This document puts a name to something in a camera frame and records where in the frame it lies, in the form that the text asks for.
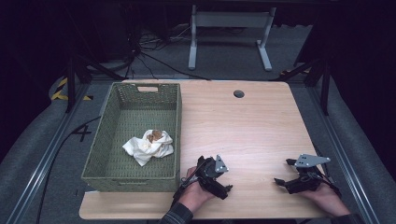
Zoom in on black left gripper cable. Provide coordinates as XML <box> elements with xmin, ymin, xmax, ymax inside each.
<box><xmin>171</xmin><ymin>158</ymin><xmax>207</xmax><ymax>207</ymax></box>

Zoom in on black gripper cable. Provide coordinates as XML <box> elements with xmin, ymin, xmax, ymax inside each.
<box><xmin>171</xmin><ymin>158</ymin><xmax>207</xmax><ymax>207</ymax></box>
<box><xmin>317</xmin><ymin>171</ymin><xmax>343</xmax><ymax>199</ymax></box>

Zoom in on white cloth with brown trim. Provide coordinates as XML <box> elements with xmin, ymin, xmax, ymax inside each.
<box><xmin>121</xmin><ymin>129</ymin><xmax>175</xmax><ymax>167</ymax></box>

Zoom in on black tape floor mark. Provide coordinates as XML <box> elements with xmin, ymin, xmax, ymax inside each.
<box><xmin>70</xmin><ymin>124</ymin><xmax>93</xmax><ymax>143</ymax></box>

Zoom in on tangle of black floor cables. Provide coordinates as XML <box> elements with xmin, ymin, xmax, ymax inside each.
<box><xmin>123</xmin><ymin>25</ymin><xmax>213</xmax><ymax>82</ymax></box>

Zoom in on long black floor cable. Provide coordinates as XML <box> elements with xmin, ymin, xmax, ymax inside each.
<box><xmin>35</xmin><ymin>115</ymin><xmax>103</xmax><ymax>224</ymax></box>

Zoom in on person's right hand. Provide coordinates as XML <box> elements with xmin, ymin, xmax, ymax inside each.
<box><xmin>303</xmin><ymin>182</ymin><xmax>351</xmax><ymax>217</ymax></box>

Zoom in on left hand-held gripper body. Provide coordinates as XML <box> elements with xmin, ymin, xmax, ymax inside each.
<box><xmin>195</xmin><ymin>154</ymin><xmax>230</xmax><ymax>201</ymax></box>

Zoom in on yellow black floor tape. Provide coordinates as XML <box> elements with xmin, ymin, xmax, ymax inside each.
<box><xmin>50</xmin><ymin>77</ymin><xmax>94</xmax><ymax>102</ymax></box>

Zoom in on black metal stand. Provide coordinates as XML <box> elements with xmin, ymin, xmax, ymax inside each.
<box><xmin>64</xmin><ymin>54</ymin><xmax>126</xmax><ymax>114</ymax></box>
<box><xmin>270</xmin><ymin>57</ymin><xmax>332</xmax><ymax>117</ymax></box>

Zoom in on green woven basket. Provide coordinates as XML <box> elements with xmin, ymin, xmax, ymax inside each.
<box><xmin>81</xmin><ymin>81</ymin><xmax>183</xmax><ymax>193</ymax></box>

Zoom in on person's left hand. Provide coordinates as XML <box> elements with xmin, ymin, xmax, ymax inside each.
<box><xmin>178</xmin><ymin>166</ymin><xmax>217</xmax><ymax>215</ymax></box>

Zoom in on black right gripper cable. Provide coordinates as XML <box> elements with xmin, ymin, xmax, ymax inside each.
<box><xmin>317</xmin><ymin>171</ymin><xmax>343</xmax><ymax>199</ymax></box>

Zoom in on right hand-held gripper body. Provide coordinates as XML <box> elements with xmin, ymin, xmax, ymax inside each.
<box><xmin>284</xmin><ymin>153</ymin><xmax>332</xmax><ymax>194</ymax></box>

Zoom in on white metal table frame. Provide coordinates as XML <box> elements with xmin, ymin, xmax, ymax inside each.
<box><xmin>188</xmin><ymin>4</ymin><xmax>277</xmax><ymax>72</ymax></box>

